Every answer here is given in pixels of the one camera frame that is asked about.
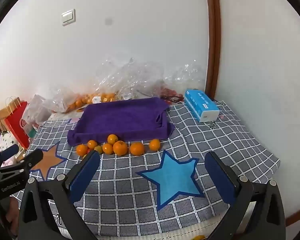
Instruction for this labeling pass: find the red paper bag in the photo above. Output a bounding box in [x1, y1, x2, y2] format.
[4, 101, 32, 150]

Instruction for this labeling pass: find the black cable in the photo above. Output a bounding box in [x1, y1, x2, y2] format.
[137, 89, 185, 104]

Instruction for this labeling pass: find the large orange mandarin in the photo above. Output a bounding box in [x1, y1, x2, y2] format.
[129, 142, 145, 156]

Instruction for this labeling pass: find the large crumpled clear plastic bag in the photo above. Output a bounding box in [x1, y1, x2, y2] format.
[115, 57, 165, 100]

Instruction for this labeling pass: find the brown baseboard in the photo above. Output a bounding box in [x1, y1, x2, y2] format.
[285, 204, 300, 227]

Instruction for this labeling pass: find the blue tissue pack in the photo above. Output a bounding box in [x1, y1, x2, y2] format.
[184, 89, 220, 123]

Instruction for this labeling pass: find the white light switch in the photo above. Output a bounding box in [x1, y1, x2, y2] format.
[62, 9, 76, 27]

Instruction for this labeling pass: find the kraft paper bag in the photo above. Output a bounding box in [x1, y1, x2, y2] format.
[0, 96, 22, 133]

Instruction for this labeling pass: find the grey checked blanket with stars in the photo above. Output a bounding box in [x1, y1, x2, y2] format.
[16, 100, 281, 238]

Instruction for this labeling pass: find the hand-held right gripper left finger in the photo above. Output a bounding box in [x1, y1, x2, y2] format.
[17, 150, 101, 240]

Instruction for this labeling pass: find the purple towel-covered tray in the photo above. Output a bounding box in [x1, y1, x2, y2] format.
[67, 97, 175, 146]

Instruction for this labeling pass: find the white plastic bag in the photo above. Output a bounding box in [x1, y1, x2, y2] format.
[21, 94, 53, 133]

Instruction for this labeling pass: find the clear bag of small oranges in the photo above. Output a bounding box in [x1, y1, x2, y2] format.
[44, 86, 90, 114]

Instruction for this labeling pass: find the white spotted cloth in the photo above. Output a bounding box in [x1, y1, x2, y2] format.
[0, 131, 18, 153]

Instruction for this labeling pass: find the clear bag of cherry tomatoes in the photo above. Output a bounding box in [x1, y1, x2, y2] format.
[162, 60, 206, 104]

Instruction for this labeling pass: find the person's left hand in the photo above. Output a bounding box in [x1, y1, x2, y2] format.
[5, 196, 20, 237]

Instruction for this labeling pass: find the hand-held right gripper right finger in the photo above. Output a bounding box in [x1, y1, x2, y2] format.
[205, 151, 287, 240]

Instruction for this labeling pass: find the large mandarin with dark mark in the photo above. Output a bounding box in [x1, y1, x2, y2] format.
[113, 141, 129, 156]

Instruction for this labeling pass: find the brown wooden door frame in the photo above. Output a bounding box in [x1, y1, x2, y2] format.
[204, 0, 222, 98]

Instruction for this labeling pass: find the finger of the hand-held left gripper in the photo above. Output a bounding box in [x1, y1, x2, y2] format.
[0, 149, 44, 178]
[0, 144, 19, 166]

